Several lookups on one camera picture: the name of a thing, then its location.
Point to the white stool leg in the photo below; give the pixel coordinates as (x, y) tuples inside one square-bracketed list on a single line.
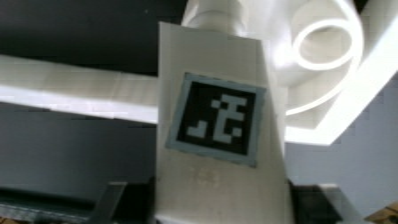
[(220, 175)]

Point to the white U-shaped fence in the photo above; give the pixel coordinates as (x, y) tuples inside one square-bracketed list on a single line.
[(119, 95)]

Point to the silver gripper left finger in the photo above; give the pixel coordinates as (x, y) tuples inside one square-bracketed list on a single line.
[(124, 204)]

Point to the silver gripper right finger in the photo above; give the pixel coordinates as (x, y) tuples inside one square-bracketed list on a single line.
[(321, 206)]

